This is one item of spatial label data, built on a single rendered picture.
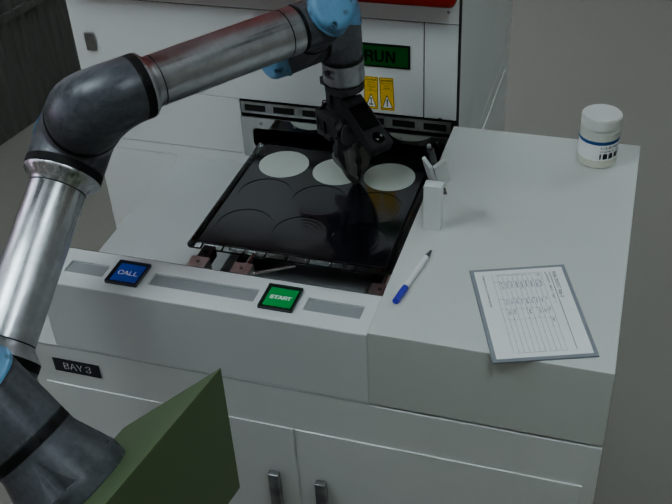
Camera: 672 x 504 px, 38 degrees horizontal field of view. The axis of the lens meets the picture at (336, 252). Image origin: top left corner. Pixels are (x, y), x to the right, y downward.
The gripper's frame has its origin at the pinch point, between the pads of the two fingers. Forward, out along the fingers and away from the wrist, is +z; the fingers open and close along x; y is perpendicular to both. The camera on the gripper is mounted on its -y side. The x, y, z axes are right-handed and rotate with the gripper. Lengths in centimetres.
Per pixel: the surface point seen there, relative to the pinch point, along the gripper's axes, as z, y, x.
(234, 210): 0.4, 8.1, 22.8
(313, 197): 1.0, 2.2, 9.0
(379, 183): 1.4, -2.2, -3.3
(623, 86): 98, 101, -210
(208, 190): 8.6, 28.8, 17.7
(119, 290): -7, -7, 53
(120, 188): 19, 59, 26
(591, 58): 99, 128, -220
